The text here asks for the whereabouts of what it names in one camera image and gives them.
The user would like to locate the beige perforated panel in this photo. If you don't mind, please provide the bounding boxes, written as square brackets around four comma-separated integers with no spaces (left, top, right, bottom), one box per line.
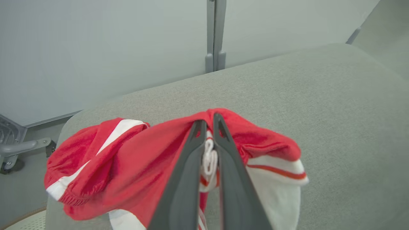
[6,210,47,230]

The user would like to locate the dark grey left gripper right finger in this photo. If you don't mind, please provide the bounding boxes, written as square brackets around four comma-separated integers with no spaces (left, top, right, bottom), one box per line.
[213,113,273,230]

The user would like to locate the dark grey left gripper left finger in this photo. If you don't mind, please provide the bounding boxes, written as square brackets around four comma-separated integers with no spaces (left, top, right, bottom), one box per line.
[148,120,208,230]

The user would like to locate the grey wheeled metal frame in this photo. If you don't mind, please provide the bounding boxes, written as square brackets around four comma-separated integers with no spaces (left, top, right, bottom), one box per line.
[0,114,57,175]

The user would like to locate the grey metal partition post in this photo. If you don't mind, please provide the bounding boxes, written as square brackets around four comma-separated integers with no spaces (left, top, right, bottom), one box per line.
[205,0,227,73]

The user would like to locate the red white Bulls jersey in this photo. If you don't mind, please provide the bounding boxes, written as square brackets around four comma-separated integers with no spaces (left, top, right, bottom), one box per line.
[64,108,310,230]

